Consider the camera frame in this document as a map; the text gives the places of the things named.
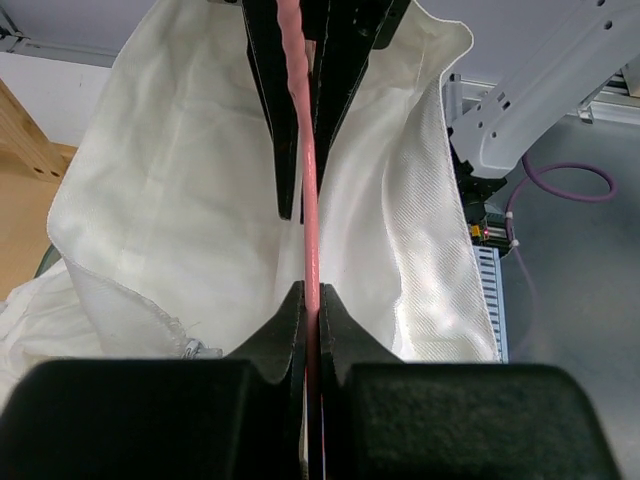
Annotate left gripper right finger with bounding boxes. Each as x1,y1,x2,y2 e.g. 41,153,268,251
319,284,620,479

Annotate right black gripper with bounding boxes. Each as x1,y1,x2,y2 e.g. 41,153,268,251
242,0,410,220

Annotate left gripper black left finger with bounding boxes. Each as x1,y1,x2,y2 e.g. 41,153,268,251
1,283,306,479

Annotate pink hanger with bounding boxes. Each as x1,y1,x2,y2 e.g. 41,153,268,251
277,1,324,479

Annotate cream white garment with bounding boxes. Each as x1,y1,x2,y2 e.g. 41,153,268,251
48,1,498,362

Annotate white pleated blouse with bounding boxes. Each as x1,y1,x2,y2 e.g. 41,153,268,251
1,261,102,404

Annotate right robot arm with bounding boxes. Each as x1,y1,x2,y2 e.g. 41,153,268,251
241,1,639,220

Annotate wooden clothes rack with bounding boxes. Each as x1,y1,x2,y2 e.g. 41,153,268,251
1,84,77,298

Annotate slotted cable duct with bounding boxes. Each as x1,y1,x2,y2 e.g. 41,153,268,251
473,246,509,363

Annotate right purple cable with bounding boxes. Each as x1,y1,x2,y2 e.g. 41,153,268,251
504,149,619,351

